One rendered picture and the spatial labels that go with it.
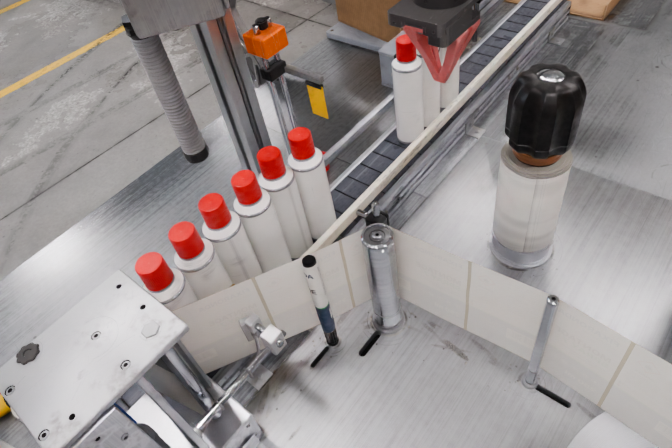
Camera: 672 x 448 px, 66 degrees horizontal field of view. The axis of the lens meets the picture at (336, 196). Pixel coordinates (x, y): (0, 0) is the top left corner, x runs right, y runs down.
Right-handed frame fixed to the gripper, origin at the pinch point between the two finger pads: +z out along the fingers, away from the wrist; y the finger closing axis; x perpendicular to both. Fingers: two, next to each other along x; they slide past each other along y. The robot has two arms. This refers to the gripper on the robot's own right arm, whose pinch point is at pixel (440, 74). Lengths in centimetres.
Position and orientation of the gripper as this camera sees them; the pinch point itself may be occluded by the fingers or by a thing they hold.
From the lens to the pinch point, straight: 60.6
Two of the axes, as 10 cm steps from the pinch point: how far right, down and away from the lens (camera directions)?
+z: 1.4, 6.9, 7.1
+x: -7.6, -3.8, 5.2
